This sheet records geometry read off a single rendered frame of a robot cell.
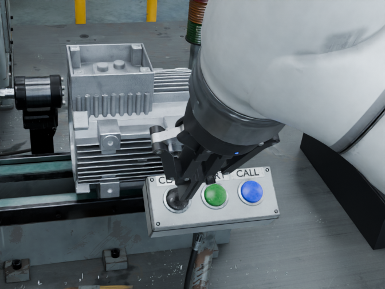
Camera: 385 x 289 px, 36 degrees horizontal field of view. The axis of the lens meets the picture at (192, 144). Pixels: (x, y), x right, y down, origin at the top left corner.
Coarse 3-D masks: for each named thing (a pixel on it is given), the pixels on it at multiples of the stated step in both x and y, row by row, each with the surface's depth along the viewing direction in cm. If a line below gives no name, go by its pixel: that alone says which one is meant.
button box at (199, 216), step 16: (160, 176) 76; (224, 176) 78; (240, 176) 78; (256, 176) 79; (144, 192) 78; (160, 192) 75; (240, 192) 77; (272, 192) 78; (160, 208) 74; (192, 208) 75; (208, 208) 75; (224, 208) 76; (240, 208) 76; (256, 208) 77; (272, 208) 77; (160, 224) 73; (176, 224) 74; (192, 224) 74; (208, 224) 75; (224, 224) 77; (240, 224) 78; (256, 224) 80
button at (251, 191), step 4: (244, 184) 77; (248, 184) 77; (252, 184) 77; (256, 184) 77; (244, 188) 77; (248, 188) 77; (252, 188) 77; (256, 188) 77; (260, 188) 77; (244, 192) 77; (248, 192) 77; (252, 192) 77; (256, 192) 77; (260, 192) 77; (244, 196) 76; (248, 196) 76; (252, 196) 77; (256, 196) 77; (260, 196) 77; (248, 200) 76; (252, 200) 76; (256, 200) 77
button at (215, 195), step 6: (210, 186) 76; (216, 186) 76; (204, 192) 76; (210, 192) 76; (216, 192) 76; (222, 192) 76; (210, 198) 75; (216, 198) 75; (222, 198) 76; (210, 204) 75; (216, 204) 75; (222, 204) 76
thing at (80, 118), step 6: (66, 78) 96; (78, 114) 85; (84, 114) 85; (78, 120) 85; (84, 120) 85; (78, 126) 85; (84, 126) 85; (78, 186) 92; (84, 186) 92; (78, 192) 91; (84, 192) 92
